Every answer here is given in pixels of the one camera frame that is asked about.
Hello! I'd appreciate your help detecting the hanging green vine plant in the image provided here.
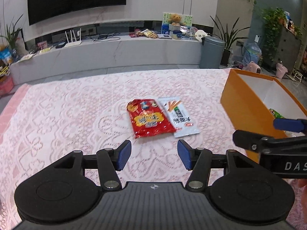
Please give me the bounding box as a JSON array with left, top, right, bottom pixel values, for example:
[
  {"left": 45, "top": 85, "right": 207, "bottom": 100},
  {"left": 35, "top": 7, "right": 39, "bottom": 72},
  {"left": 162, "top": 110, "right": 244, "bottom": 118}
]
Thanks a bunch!
[{"left": 261, "top": 7, "right": 286, "bottom": 61}]

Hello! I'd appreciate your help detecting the potted plant right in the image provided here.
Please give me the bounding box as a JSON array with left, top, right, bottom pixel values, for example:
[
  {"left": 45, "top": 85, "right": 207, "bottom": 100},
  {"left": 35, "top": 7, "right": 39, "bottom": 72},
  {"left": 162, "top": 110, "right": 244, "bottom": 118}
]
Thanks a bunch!
[{"left": 210, "top": 16, "right": 250, "bottom": 67}]

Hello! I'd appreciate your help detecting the brown teddy bear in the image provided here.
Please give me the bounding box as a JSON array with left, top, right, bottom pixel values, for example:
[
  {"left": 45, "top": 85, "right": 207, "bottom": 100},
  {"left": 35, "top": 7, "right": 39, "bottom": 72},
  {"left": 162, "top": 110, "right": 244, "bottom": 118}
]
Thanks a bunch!
[{"left": 168, "top": 14, "right": 182, "bottom": 25}]

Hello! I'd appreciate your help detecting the orange cardboard box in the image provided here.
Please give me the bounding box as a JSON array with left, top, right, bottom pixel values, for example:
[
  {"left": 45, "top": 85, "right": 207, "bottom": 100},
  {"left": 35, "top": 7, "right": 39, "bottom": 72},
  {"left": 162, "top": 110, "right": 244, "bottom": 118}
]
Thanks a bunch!
[{"left": 220, "top": 68, "right": 307, "bottom": 163}]

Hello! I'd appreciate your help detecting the dark drawer cabinet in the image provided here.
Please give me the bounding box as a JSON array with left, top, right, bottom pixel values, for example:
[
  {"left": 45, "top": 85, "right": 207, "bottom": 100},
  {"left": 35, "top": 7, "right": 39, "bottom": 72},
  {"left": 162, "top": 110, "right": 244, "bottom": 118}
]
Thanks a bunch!
[{"left": 273, "top": 28, "right": 301, "bottom": 73}]

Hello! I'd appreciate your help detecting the blue water jug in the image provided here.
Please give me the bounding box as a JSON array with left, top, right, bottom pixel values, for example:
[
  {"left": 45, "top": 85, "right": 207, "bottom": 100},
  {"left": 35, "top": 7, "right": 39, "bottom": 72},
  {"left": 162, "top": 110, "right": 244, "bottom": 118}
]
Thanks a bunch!
[{"left": 243, "top": 42, "right": 262, "bottom": 66}]

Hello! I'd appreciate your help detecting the green sausage stick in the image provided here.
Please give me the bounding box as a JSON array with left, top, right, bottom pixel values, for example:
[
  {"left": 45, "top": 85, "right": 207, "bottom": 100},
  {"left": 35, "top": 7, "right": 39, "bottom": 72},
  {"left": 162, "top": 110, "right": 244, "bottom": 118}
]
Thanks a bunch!
[{"left": 269, "top": 108, "right": 285, "bottom": 119}]

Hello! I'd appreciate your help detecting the grey trash bin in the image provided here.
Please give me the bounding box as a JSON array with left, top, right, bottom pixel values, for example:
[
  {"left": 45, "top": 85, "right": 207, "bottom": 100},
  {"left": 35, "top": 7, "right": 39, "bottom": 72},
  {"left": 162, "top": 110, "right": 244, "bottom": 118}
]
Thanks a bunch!
[{"left": 199, "top": 36, "right": 225, "bottom": 69}]

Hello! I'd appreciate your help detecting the red puffed snack bag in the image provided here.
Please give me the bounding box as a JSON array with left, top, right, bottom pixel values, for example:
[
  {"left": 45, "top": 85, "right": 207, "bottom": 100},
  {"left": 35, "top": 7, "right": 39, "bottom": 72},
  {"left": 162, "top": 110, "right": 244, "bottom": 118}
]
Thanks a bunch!
[{"left": 126, "top": 99, "right": 176, "bottom": 138}]

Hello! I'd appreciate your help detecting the potted plant left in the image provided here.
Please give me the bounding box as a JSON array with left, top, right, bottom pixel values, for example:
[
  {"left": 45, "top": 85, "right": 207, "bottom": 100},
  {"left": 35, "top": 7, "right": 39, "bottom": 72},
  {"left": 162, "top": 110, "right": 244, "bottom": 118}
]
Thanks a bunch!
[{"left": 1, "top": 15, "right": 23, "bottom": 50}]

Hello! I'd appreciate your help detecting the green greeting card board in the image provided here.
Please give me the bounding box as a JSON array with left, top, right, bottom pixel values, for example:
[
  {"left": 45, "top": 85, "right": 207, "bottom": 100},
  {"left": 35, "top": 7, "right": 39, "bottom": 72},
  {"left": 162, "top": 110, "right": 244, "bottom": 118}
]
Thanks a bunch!
[{"left": 162, "top": 12, "right": 192, "bottom": 27}]

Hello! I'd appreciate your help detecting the pink bucket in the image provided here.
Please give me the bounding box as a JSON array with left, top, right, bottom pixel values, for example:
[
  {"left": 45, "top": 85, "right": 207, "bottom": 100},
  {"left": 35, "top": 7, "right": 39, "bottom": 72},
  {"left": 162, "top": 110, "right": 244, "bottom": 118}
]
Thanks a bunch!
[{"left": 276, "top": 62, "right": 288, "bottom": 79}]

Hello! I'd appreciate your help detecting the pink lace tablecloth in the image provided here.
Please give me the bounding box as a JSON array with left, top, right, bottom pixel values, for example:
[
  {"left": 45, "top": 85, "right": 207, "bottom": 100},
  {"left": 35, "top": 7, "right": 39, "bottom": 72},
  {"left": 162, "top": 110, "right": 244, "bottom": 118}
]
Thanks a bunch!
[{"left": 0, "top": 68, "right": 307, "bottom": 230}]

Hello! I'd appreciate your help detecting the white wifi router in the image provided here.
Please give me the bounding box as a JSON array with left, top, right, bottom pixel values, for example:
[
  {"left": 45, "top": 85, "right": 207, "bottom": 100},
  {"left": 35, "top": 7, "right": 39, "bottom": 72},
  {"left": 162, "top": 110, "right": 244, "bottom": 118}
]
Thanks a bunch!
[{"left": 64, "top": 29, "right": 82, "bottom": 48}]

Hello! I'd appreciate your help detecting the potted plant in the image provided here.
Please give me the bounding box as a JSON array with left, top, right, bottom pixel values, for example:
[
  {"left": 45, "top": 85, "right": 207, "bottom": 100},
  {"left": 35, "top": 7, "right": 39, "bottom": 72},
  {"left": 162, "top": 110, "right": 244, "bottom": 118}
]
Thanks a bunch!
[
  {"left": 1, "top": 15, "right": 23, "bottom": 50},
  {"left": 210, "top": 16, "right": 250, "bottom": 67}
]

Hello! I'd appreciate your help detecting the pink small heater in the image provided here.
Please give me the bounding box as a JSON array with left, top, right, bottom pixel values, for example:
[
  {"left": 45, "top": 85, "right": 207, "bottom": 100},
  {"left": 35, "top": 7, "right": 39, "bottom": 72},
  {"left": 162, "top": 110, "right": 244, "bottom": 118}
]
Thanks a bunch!
[{"left": 245, "top": 61, "right": 261, "bottom": 74}]

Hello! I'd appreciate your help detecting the white spicy strip packet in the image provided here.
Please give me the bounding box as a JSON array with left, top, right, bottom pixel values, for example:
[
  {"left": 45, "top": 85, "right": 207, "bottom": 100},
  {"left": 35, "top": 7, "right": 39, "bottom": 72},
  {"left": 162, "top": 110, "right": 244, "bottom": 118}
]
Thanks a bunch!
[{"left": 158, "top": 97, "right": 200, "bottom": 138}]

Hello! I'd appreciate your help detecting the grey tv console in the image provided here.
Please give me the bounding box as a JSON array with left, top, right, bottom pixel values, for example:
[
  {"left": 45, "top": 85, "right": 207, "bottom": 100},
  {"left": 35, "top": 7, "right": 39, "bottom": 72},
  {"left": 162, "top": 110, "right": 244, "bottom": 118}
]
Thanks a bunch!
[{"left": 10, "top": 35, "right": 202, "bottom": 85}]

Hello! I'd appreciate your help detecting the pink storage basket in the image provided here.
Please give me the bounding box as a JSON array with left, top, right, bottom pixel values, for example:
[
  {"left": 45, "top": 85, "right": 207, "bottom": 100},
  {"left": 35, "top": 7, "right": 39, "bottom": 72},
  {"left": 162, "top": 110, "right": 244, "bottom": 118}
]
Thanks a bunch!
[{"left": 0, "top": 75, "right": 14, "bottom": 96}]

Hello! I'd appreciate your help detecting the person left hand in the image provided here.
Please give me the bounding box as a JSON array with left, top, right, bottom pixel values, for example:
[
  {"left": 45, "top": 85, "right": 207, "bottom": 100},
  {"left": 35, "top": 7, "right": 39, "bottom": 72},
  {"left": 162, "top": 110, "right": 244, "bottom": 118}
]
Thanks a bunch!
[{"left": 297, "top": 179, "right": 307, "bottom": 194}]

